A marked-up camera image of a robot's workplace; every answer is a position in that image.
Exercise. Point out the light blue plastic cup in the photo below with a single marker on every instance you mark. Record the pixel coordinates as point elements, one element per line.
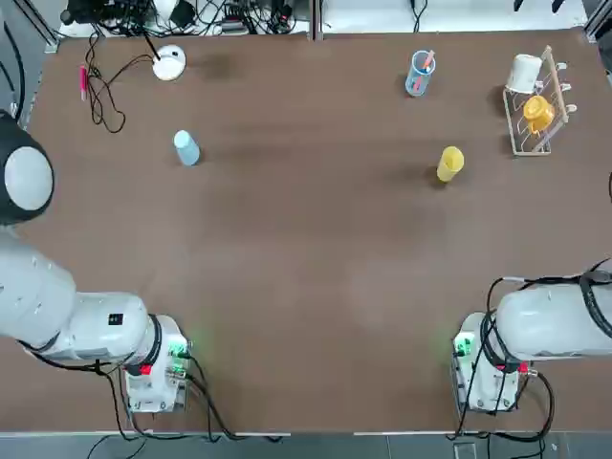
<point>187,149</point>

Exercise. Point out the yellow plastic cup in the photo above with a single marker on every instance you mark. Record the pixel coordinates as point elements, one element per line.
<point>449,165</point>

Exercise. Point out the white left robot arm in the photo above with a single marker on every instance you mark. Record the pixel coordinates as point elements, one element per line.
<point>43,296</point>

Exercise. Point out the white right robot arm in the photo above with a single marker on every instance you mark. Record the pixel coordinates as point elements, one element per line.
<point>545,320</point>

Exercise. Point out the clear bluish pen cup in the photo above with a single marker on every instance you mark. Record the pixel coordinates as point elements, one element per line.
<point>417,76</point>

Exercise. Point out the blue marker pen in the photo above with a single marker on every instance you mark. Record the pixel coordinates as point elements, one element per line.
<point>427,71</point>

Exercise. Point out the orange marker pen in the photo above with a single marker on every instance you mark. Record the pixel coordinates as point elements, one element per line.
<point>425,69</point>

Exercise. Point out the white desk lamp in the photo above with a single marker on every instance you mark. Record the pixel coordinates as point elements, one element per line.
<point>168,64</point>

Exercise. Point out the orange plastic mug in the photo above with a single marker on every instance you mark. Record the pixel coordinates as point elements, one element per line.
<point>536,111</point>

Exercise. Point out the pink pen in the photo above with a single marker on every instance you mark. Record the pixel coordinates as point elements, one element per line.
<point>83,83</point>

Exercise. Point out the white ceramic mug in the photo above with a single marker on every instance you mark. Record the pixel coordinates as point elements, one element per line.
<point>523,72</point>

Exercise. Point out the aluminium frame post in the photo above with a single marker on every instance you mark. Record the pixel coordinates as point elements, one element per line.
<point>316,19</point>

